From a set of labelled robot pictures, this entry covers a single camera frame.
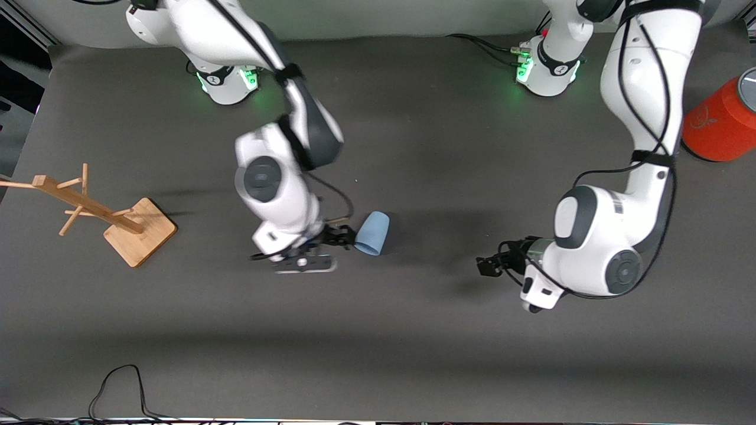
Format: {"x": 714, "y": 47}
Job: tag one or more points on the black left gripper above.
{"x": 512, "y": 254}

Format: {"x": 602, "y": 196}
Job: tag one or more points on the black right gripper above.
{"x": 335, "y": 236}

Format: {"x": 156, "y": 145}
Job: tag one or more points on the light blue plastic cup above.
{"x": 373, "y": 233}

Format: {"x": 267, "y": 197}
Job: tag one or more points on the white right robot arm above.
{"x": 277, "y": 195}

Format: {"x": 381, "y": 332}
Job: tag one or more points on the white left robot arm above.
{"x": 596, "y": 254}

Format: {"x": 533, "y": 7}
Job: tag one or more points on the small beige strip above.
{"x": 336, "y": 221}

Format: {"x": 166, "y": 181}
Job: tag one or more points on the grey table mat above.
{"x": 378, "y": 330}

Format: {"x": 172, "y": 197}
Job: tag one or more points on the wooden mug tree stand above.
{"x": 142, "y": 233}

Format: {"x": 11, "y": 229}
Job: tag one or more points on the orange can with grey lid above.
{"x": 720, "y": 130}

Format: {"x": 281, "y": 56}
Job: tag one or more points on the grey aluminium frame rail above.
{"x": 29, "y": 20}

